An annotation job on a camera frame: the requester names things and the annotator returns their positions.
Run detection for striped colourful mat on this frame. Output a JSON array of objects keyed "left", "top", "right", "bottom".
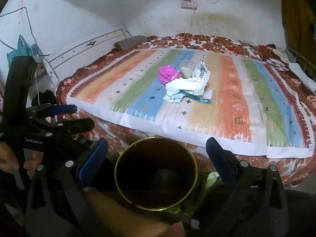
[{"left": 66, "top": 47, "right": 315, "bottom": 159}]

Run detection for grey rolled cloth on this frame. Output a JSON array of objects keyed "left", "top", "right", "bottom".
[{"left": 114, "top": 36, "right": 147, "bottom": 51}]

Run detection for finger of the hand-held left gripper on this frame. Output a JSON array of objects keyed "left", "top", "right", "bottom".
[
  {"left": 32, "top": 118, "right": 95, "bottom": 139},
  {"left": 27, "top": 104, "right": 77, "bottom": 119}
]

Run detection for silver white wrapper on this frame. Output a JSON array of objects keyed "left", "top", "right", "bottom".
[{"left": 193, "top": 61, "right": 211, "bottom": 84}]

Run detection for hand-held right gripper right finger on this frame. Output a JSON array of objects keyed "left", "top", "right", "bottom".
[{"left": 195, "top": 137, "right": 289, "bottom": 237}]

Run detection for black cloth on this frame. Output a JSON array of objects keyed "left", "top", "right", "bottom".
[{"left": 32, "top": 89, "right": 57, "bottom": 107}]

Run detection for white packets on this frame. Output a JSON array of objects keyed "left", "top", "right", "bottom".
[{"left": 267, "top": 57, "right": 288, "bottom": 71}]

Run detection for blue bag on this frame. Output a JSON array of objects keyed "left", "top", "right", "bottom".
[{"left": 7, "top": 35, "right": 37, "bottom": 63}]

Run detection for green cartoon slipper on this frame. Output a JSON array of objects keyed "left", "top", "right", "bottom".
[{"left": 204, "top": 171, "right": 221, "bottom": 188}]

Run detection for white long pillow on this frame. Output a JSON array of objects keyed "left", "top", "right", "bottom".
[{"left": 289, "top": 63, "right": 316, "bottom": 92}]

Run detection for white blue mask package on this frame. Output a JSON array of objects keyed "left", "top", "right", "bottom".
[{"left": 184, "top": 89, "right": 213, "bottom": 104}]

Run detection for person's left hand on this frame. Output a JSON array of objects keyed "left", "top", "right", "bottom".
[{"left": 0, "top": 142, "right": 44, "bottom": 177}]

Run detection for white plastic bag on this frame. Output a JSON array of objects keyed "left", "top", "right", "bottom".
[{"left": 165, "top": 77, "right": 206, "bottom": 97}]

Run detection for black wall cable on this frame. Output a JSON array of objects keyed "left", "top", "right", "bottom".
[{"left": 0, "top": 6, "right": 50, "bottom": 58}]

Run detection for white headboard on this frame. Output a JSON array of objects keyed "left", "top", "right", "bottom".
[{"left": 47, "top": 28, "right": 131, "bottom": 84}]

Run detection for blue face mask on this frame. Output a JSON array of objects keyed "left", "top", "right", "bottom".
[{"left": 162, "top": 91, "right": 188, "bottom": 104}]

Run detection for clear plastic bag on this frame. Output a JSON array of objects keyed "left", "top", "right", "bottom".
[{"left": 179, "top": 65, "right": 195, "bottom": 79}]

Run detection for colourful striped tablecloth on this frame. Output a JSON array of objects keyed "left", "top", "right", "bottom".
[{"left": 55, "top": 33, "right": 316, "bottom": 186}]

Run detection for white metal rack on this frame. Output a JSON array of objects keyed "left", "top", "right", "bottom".
[{"left": 288, "top": 47, "right": 316, "bottom": 74}]

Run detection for dark gold-rimmed trash can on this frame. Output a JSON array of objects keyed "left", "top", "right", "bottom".
[{"left": 114, "top": 136, "right": 198, "bottom": 211}]

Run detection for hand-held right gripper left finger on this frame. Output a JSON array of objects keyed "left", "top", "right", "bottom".
[{"left": 25, "top": 137, "right": 116, "bottom": 237}]

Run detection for person's bare leg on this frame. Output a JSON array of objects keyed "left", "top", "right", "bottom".
[{"left": 84, "top": 190, "right": 185, "bottom": 237}]

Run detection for pink paper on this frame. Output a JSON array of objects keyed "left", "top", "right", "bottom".
[{"left": 158, "top": 65, "right": 180, "bottom": 86}]

